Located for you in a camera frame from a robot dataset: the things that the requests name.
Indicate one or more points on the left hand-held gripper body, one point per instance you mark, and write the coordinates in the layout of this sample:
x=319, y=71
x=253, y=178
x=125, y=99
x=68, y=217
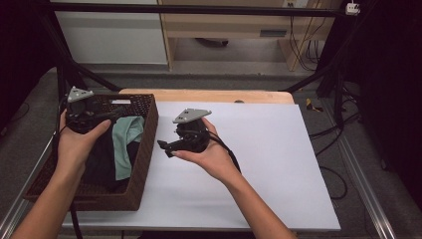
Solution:
x=79, y=113

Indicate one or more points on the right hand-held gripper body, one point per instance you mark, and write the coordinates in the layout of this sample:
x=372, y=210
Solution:
x=192, y=132

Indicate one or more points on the brown wicker basket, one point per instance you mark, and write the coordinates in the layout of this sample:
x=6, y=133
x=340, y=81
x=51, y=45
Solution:
x=142, y=156

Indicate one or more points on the black and green shirt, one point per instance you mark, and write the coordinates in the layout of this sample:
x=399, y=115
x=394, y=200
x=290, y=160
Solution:
x=124, y=142

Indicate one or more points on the person's left hand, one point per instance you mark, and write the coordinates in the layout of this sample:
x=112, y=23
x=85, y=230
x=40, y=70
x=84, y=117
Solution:
x=76, y=146

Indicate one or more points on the person's right hand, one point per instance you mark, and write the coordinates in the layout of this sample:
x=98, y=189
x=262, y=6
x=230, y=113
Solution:
x=215, y=159

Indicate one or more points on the black metal stand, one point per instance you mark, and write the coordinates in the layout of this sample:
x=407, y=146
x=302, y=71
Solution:
x=336, y=79
x=63, y=66

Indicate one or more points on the white cabinet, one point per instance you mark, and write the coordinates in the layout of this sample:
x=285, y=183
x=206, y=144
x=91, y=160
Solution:
x=112, y=40

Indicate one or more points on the white table board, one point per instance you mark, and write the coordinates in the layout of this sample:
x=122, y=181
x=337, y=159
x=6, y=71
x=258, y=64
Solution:
x=265, y=166

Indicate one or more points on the light wooden desk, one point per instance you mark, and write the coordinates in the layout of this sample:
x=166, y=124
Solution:
x=232, y=25

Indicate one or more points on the yellow and black floor item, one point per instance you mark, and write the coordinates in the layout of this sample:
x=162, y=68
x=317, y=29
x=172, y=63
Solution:
x=312, y=105

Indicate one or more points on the black horizontal frame bar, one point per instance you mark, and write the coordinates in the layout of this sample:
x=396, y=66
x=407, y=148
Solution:
x=199, y=9

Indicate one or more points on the small white camera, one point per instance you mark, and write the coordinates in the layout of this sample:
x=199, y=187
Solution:
x=352, y=9

